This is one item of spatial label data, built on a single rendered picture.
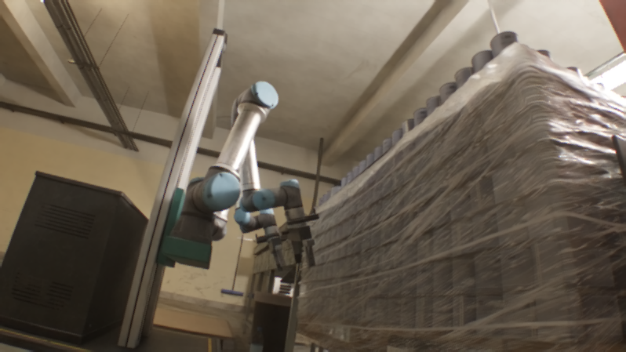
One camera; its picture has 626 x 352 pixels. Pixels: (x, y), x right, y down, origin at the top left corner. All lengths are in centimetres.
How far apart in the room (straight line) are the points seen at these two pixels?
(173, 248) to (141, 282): 24
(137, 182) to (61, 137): 259
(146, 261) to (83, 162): 827
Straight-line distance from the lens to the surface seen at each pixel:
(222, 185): 99
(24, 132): 1058
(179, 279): 825
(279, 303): 249
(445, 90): 95
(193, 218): 110
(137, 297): 126
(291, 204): 119
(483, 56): 88
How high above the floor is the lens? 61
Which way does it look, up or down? 22 degrees up
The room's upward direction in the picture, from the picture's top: 9 degrees clockwise
